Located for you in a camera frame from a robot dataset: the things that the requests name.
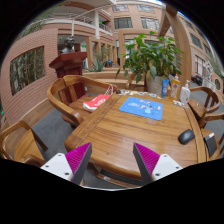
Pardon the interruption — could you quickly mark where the dark red wooden pedestal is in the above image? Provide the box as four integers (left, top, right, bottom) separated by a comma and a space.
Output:
48, 51, 88, 101

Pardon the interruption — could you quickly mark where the dark bust statue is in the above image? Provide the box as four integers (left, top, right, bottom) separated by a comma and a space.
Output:
60, 35, 76, 55

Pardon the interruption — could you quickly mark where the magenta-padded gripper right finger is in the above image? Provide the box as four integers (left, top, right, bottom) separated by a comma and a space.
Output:
132, 142, 184, 187

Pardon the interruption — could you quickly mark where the blue cartoon mouse pad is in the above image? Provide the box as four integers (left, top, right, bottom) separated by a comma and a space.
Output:
118, 96, 164, 121

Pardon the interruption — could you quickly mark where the red and white bag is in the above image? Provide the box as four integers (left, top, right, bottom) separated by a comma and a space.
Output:
82, 84, 114, 112

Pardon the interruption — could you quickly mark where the white pump bottle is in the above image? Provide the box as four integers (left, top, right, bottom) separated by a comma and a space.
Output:
179, 79, 192, 105

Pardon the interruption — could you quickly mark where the green plant in white pot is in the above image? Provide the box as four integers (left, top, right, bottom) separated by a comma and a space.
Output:
115, 31, 185, 96

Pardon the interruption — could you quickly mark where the black computer mouse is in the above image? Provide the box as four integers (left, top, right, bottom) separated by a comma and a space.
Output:
178, 128, 196, 146

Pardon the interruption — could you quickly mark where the yellow liquid bottle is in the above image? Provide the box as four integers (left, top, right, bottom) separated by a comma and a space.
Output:
170, 73, 181, 100

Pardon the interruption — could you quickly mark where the small white packet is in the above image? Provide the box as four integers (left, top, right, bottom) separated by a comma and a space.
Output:
172, 99, 185, 107

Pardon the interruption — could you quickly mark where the black notebook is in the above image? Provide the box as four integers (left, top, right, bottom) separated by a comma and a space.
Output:
203, 132, 219, 158

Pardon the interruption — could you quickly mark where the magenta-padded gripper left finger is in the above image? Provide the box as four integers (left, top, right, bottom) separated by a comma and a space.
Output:
40, 142, 93, 186

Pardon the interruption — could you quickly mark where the blue tube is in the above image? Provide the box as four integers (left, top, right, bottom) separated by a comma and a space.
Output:
161, 78, 170, 99

